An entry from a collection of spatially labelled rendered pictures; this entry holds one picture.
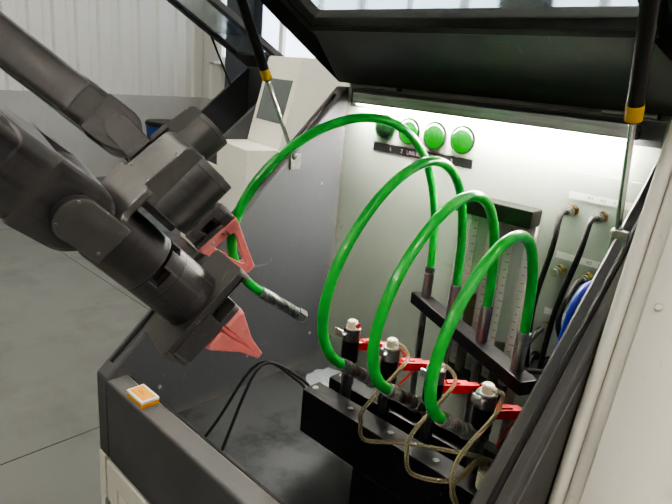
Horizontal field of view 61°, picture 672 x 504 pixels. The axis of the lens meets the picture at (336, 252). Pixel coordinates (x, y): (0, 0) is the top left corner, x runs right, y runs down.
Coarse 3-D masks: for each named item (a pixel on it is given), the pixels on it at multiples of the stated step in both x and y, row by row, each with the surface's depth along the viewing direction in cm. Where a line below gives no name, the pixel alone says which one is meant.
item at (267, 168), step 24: (336, 120) 83; (360, 120) 85; (384, 120) 87; (288, 144) 80; (264, 168) 79; (432, 168) 94; (432, 192) 96; (240, 216) 80; (432, 240) 99; (432, 264) 101
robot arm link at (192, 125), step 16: (192, 112) 77; (112, 128) 72; (128, 128) 73; (160, 128) 75; (176, 128) 76; (192, 128) 76; (208, 128) 77; (128, 144) 73; (144, 144) 73; (192, 144) 76; (208, 144) 77; (224, 144) 79; (128, 160) 77
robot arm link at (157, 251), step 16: (144, 208) 46; (128, 224) 45; (144, 224) 47; (128, 240) 45; (144, 240) 46; (160, 240) 48; (112, 256) 45; (128, 256) 46; (144, 256) 46; (160, 256) 47; (112, 272) 46; (128, 272) 46; (144, 272) 47; (160, 272) 48; (128, 288) 48
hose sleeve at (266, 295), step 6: (264, 288) 85; (264, 294) 85; (270, 294) 86; (276, 294) 87; (264, 300) 86; (270, 300) 86; (276, 300) 87; (282, 300) 87; (276, 306) 87; (282, 306) 87; (288, 306) 88; (294, 306) 89; (288, 312) 88; (294, 312) 89
